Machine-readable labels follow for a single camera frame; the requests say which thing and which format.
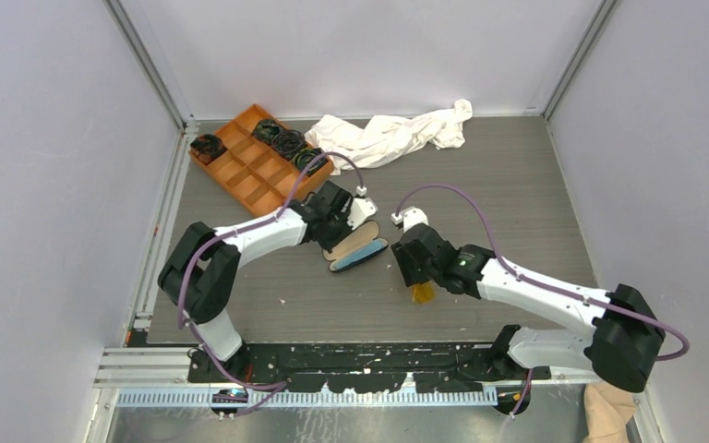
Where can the beige cloth bottom right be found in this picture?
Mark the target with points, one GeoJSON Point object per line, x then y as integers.
{"type": "Point", "coordinates": [608, 410]}

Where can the white crumpled cloth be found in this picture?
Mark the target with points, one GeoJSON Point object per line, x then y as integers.
{"type": "Point", "coordinates": [386, 138]}

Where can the black coiled item top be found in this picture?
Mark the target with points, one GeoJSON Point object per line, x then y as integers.
{"type": "Point", "coordinates": [266, 130]}

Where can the black coiled item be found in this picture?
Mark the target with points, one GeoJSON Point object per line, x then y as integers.
{"type": "Point", "coordinates": [208, 148]}
{"type": "Point", "coordinates": [309, 160]}
{"type": "Point", "coordinates": [288, 143]}
{"type": "Point", "coordinates": [266, 130]}

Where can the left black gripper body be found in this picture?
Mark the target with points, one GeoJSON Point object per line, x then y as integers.
{"type": "Point", "coordinates": [338, 229]}

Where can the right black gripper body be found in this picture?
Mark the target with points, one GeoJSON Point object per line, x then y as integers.
{"type": "Point", "coordinates": [414, 272]}

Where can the black coiled item middle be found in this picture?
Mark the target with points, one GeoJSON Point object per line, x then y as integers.
{"type": "Point", "coordinates": [288, 143]}

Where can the orange sunglasses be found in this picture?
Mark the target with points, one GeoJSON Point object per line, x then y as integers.
{"type": "Point", "coordinates": [422, 293]}

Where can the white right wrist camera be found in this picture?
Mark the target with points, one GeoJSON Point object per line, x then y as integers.
{"type": "Point", "coordinates": [405, 220]}

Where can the black glasses case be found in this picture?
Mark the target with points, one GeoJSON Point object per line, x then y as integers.
{"type": "Point", "coordinates": [358, 238]}

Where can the orange compartment tray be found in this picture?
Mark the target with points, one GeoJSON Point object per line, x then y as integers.
{"type": "Point", "coordinates": [250, 171]}

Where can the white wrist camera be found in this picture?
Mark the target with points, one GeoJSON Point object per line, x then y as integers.
{"type": "Point", "coordinates": [405, 220]}
{"type": "Point", "coordinates": [362, 208]}

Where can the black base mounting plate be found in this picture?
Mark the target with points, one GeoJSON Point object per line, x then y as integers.
{"type": "Point", "coordinates": [369, 367]}

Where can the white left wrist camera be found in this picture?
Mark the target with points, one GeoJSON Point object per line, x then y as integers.
{"type": "Point", "coordinates": [362, 208]}

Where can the aluminium frame rail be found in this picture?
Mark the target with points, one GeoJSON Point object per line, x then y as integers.
{"type": "Point", "coordinates": [133, 364]}

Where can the blue cleaning cloth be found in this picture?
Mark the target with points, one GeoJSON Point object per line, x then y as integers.
{"type": "Point", "coordinates": [359, 256]}

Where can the black coiled item far left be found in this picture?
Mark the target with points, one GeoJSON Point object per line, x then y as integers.
{"type": "Point", "coordinates": [208, 148]}

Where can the black coiled item right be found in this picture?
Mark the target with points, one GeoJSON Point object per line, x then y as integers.
{"type": "Point", "coordinates": [309, 160]}

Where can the white slotted cable duct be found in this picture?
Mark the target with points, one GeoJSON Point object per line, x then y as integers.
{"type": "Point", "coordinates": [241, 398]}

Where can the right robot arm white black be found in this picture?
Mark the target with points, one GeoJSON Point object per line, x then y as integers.
{"type": "Point", "coordinates": [614, 335]}

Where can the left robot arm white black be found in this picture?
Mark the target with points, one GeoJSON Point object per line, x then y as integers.
{"type": "Point", "coordinates": [198, 276]}

